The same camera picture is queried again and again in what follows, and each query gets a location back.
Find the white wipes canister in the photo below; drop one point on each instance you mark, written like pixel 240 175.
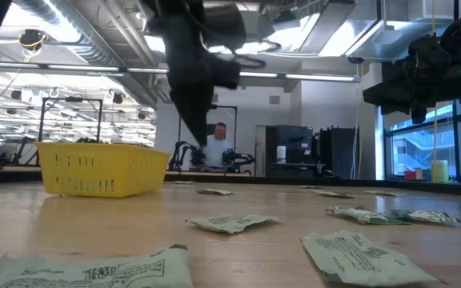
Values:
pixel 281 154

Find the person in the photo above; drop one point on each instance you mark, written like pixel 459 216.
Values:
pixel 220 154

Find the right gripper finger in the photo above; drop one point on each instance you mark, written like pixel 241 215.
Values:
pixel 382 92
pixel 412 96

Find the yellow-green plastic container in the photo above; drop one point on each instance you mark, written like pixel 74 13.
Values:
pixel 439 172

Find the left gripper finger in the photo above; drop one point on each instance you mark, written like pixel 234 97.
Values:
pixel 196 112

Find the black dome security camera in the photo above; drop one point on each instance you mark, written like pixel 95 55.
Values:
pixel 355 60

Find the yellow slotted plastic basket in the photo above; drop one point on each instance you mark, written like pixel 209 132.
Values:
pixel 102 172

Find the green Truvia sweetener packet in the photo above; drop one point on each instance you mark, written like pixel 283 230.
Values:
pixel 358 260
pixel 311 186
pixel 94 272
pixel 230 223
pixel 384 193
pixel 214 191
pixel 360 216
pixel 183 182
pixel 334 194

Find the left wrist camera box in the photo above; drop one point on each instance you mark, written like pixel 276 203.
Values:
pixel 226 26

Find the black background rig frame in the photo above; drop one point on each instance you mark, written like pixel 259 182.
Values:
pixel 70 99
pixel 236 132

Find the black background robot arm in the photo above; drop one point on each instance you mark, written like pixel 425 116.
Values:
pixel 180 154
pixel 236 158

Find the green packets pair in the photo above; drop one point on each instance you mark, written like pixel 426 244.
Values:
pixel 430 217

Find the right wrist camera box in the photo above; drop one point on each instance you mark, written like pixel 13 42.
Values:
pixel 430 56

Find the grey wall vent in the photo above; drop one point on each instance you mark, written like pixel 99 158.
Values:
pixel 274 100

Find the black aluminium table frame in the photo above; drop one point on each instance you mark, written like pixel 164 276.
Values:
pixel 434 188

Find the wide black cabinet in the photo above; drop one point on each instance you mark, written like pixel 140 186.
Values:
pixel 294 148

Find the small white box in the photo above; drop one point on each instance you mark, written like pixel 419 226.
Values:
pixel 418 174

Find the small red box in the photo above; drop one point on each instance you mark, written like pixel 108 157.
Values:
pixel 409 175

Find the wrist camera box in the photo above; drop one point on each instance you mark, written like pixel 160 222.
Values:
pixel 226 26
pixel 430 56

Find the narrow black cabinet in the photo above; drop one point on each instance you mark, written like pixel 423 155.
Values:
pixel 338 152

